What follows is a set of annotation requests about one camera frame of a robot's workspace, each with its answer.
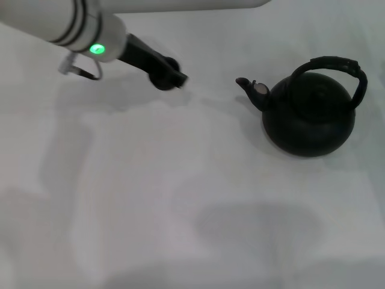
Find black round teapot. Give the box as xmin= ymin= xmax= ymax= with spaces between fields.
xmin=235 ymin=55 xmax=368 ymax=158

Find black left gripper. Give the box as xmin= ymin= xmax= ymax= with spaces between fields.
xmin=117 ymin=33 xmax=189 ymax=89

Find left wrist cable with plug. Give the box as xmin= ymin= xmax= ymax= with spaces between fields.
xmin=58 ymin=51 xmax=103 ymax=82

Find white rounded object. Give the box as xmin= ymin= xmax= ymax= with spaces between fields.
xmin=114 ymin=0 xmax=272 ymax=14

